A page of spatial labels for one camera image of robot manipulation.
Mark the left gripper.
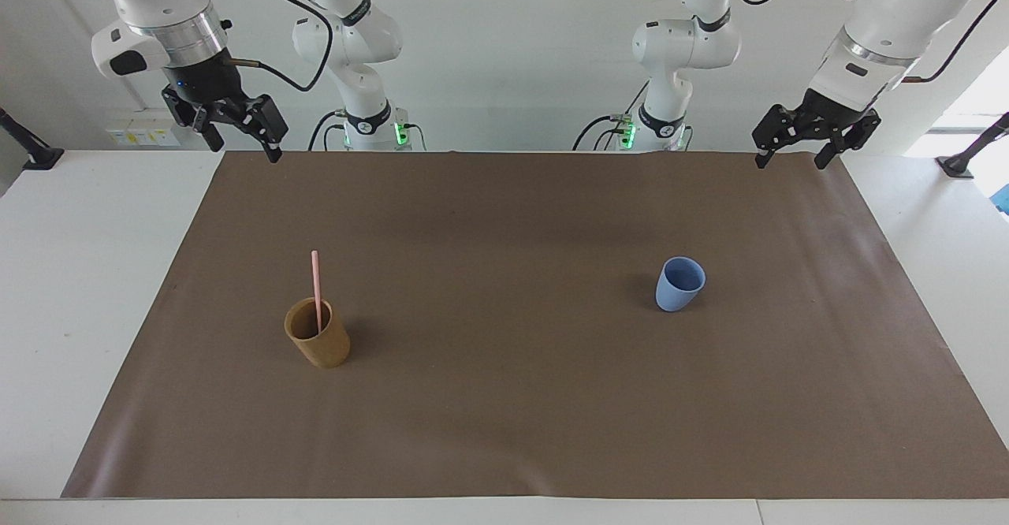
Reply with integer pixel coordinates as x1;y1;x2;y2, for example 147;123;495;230
750;87;883;171

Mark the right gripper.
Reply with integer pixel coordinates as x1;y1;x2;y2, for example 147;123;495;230
161;50;289;165

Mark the pink chopstick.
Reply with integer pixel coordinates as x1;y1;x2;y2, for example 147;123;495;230
310;251;325;336

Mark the blue cup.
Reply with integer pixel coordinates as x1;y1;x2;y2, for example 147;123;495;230
655;256;707;313

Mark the brown cup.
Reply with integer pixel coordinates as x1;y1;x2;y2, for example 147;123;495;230
284;296;352;370

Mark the black stand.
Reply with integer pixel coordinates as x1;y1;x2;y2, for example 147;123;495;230
936;112;1009;179
0;106;65;172

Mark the white wall socket strip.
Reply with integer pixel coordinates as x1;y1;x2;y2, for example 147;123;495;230
106;120;183;148

